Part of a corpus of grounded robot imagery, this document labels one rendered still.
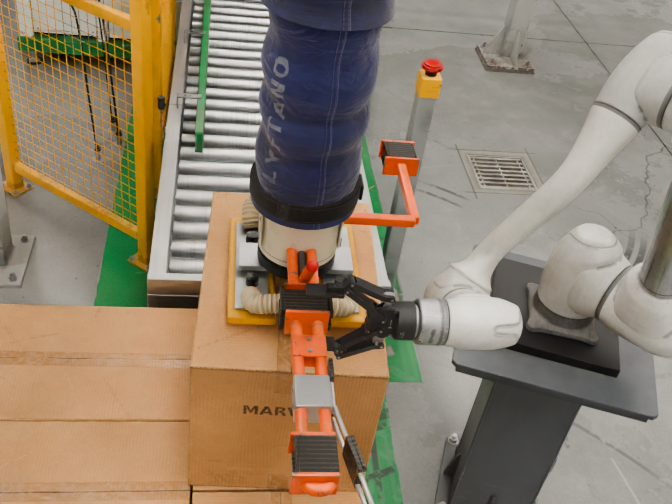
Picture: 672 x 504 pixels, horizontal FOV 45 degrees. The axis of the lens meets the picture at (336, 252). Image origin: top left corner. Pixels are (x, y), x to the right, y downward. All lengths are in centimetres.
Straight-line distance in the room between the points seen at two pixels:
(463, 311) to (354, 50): 52
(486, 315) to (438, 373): 148
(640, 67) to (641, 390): 86
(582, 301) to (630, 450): 110
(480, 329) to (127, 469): 89
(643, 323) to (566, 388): 25
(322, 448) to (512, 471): 125
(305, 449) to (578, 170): 72
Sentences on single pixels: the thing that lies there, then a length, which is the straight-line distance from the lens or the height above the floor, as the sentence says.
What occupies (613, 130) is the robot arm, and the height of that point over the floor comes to 146.
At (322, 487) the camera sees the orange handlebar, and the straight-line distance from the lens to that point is 128.
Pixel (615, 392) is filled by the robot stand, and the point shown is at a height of 75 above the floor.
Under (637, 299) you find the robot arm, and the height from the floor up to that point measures 102.
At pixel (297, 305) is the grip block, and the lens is 153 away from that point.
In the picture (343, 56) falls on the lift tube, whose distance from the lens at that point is 143.
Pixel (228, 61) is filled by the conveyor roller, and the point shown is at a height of 55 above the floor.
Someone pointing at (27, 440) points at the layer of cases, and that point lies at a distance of 206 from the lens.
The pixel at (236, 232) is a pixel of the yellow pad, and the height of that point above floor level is 99.
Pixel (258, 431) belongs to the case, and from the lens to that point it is 178.
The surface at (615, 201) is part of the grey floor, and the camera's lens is 426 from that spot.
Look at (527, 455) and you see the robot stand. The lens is 243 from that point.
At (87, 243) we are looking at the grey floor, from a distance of 342.
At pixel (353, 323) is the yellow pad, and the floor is 98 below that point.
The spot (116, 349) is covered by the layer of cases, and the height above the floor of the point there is 54.
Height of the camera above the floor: 215
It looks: 39 degrees down
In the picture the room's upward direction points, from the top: 9 degrees clockwise
